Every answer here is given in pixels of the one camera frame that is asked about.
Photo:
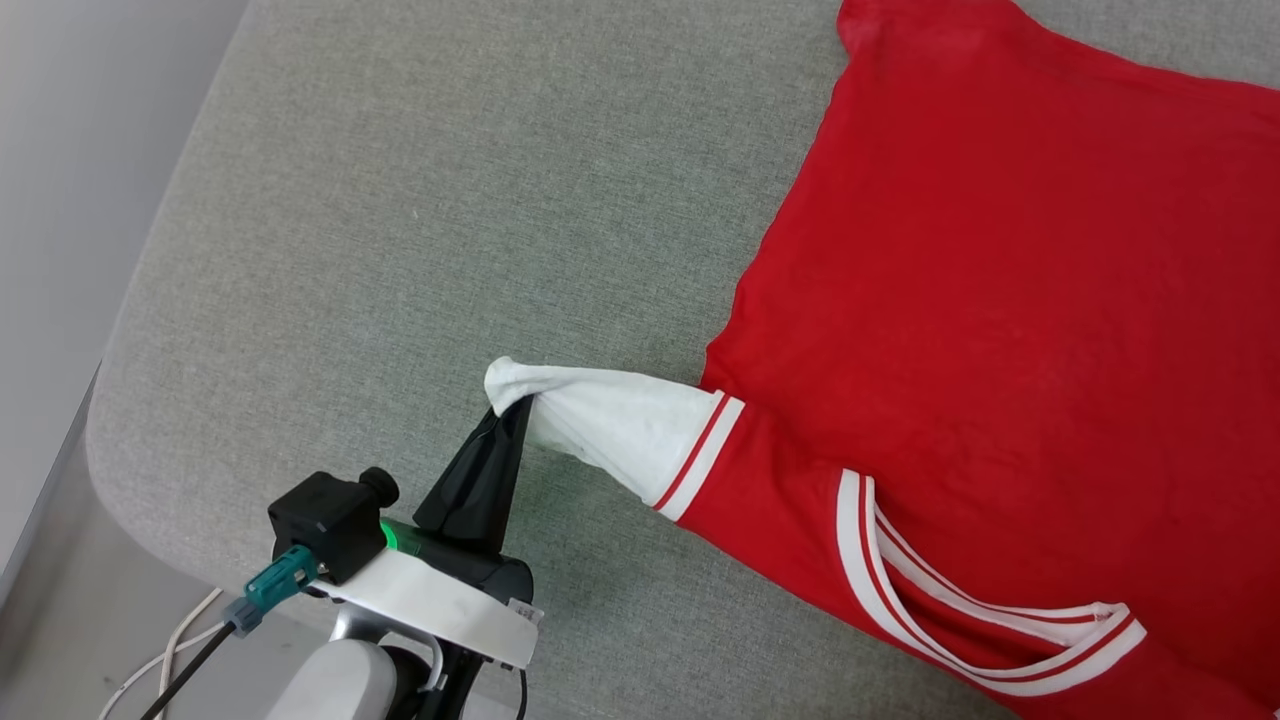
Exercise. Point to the grey skirting strip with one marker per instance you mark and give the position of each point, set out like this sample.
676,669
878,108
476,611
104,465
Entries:
50,480

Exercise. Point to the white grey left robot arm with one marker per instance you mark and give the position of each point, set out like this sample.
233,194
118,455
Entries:
330,685

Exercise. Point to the grey fabric sofa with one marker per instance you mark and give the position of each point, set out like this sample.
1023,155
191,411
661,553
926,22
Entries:
400,250

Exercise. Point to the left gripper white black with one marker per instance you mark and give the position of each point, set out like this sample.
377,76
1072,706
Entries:
450,610

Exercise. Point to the red shirt with white trim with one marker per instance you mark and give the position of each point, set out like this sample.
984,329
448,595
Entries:
1000,300

